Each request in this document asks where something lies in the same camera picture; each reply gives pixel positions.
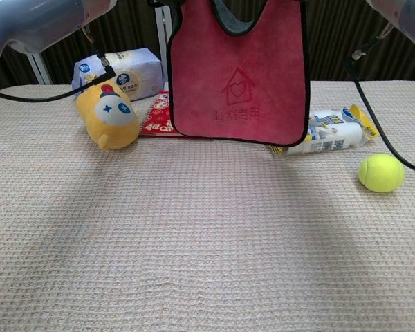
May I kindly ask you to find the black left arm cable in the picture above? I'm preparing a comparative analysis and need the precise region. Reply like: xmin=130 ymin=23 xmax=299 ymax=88
xmin=0 ymin=26 xmax=117 ymax=103

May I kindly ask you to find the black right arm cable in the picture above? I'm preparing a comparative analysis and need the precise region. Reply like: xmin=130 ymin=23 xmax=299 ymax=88
xmin=345 ymin=24 xmax=415 ymax=176

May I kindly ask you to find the black and pink cloth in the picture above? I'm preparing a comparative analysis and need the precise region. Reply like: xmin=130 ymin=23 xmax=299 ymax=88
xmin=147 ymin=0 xmax=311 ymax=147

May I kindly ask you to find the yellow-green tennis ball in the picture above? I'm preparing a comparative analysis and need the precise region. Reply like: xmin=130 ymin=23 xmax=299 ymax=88
xmin=358 ymin=153 xmax=406 ymax=194

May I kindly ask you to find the purple tissue pack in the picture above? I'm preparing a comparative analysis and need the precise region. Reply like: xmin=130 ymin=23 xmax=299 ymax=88
xmin=71 ymin=47 xmax=165 ymax=103

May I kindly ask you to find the white rolls yellow pack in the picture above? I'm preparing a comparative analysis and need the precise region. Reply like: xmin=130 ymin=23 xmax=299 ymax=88
xmin=266 ymin=103 xmax=380 ymax=156

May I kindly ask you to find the beige woven tablecloth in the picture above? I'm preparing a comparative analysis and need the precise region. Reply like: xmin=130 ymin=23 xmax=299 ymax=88
xmin=0 ymin=80 xmax=415 ymax=332

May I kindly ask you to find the white partition post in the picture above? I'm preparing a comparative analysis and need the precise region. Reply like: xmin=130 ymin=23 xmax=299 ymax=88
xmin=26 ymin=51 xmax=53 ymax=86
xmin=154 ymin=5 xmax=174 ymax=90

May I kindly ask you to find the yellow plush toy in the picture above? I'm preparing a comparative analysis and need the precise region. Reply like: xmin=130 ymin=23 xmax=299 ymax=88
xmin=75 ymin=82 xmax=140 ymax=151

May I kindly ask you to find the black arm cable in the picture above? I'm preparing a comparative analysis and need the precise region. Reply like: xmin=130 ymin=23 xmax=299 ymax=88
xmin=345 ymin=24 xmax=415 ymax=176
xmin=0 ymin=26 xmax=117 ymax=103

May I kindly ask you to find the red spiral calendar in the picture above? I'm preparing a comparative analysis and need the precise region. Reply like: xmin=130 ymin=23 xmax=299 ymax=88
xmin=138 ymin=90 xmax=194 ymax=138

